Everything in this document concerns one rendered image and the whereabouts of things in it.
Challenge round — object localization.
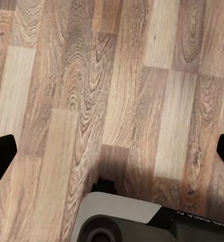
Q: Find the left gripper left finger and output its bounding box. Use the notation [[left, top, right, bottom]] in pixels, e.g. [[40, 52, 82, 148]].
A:
[[0, 134, 17, 180]]

